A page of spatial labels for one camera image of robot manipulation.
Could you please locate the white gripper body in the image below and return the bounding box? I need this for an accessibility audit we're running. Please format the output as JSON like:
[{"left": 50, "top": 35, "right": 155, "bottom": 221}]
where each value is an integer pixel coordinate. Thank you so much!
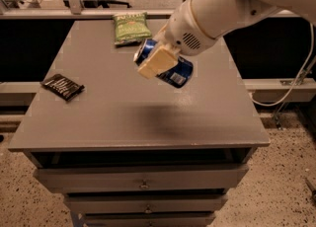
[{"left": 154, "top": 0, "right": 216, "bottom": 56}]

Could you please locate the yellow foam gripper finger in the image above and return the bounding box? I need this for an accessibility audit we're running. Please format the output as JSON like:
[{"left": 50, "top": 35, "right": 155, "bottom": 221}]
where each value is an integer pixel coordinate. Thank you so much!
[{"left": 137, "top": 44, "right": 179, "bottom": 79}]

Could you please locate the blue pepsi can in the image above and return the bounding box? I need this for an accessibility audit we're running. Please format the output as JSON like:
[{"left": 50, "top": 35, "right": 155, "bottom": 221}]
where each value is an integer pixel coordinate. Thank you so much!
[{"left": 133, "top": 38, "right": 194, "bottom": 88}]

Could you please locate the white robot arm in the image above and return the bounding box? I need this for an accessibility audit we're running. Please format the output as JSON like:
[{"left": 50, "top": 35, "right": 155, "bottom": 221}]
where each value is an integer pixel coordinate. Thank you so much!
[{"left": 138, "top": 0, "right": 316, "bottom": 79}]

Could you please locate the green chip bag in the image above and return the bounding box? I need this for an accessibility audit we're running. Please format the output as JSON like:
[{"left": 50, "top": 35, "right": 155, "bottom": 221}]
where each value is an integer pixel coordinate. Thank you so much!
[{"left": 113, "top": 12, "right": 152, "bottom": 45}]

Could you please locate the grey drawer cabinet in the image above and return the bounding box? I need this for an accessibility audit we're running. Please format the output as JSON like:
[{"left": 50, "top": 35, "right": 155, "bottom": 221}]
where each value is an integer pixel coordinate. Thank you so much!
[{"left": 8, "top": 18, "right": 272, "bottom": 227}]

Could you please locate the black snack packet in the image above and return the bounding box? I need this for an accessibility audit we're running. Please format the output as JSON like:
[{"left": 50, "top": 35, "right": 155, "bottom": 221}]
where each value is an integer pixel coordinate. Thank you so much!
[{"left": 40, "top": 74, "right": 85, "bottom": 102}]

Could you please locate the middle grey drawer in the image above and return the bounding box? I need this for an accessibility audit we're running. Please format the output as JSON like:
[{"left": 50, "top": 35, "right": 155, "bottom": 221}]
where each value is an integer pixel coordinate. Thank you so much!
[{"left": 64, "top": 194, "right": 228, "bottom": 214}]

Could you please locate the grey drawer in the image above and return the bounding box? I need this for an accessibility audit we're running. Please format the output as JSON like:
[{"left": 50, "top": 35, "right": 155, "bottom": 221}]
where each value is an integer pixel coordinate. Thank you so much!
[
  {"left": 64, "top": 194, "right": 228, "bottom": 214},
  {"left": 84, "top": 212, "right": 215, "bottom": 227},
  {"left": 34, "top": 164, "right": 248, "bottom": 193}
]

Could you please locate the top grey drawer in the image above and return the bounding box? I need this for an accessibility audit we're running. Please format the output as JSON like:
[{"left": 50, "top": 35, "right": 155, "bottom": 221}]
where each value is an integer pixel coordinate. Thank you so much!
[{"left": 34, "top": 164, "right": 248, "bottom": 193}]

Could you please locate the bottom grey drawer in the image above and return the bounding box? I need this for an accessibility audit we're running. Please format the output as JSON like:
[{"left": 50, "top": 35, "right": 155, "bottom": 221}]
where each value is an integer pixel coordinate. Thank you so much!
[{"left": 84, "top": 212, "right": 215, "bottom": 227}]

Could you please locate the white cable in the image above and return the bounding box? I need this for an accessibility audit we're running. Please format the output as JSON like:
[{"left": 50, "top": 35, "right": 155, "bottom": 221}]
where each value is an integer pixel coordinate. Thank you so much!
[{"left": 250, "top": 23, "right": 315, "bottom": 108}]

